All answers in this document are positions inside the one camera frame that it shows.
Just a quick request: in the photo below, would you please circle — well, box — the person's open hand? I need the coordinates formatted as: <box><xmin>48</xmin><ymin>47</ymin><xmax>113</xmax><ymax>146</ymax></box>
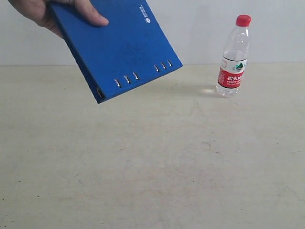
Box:
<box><xmin>9</xmin><ymin>0</ymin><xmax>109</xmax><ymax>38</ymax></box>

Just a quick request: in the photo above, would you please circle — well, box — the clear plastic water bottle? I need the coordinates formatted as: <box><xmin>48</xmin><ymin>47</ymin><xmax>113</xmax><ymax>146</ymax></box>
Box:
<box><xmin>216</xmin><ymin>14</ymin><xmax>251</xmax><ymax>97</ymax></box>

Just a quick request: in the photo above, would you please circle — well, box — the blue ring binder notebook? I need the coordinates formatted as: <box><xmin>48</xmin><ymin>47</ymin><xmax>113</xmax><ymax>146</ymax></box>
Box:
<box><xmin>48</xmin><ymin>0</ymin><xmax>182</xmax><ymax>103</ymax></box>

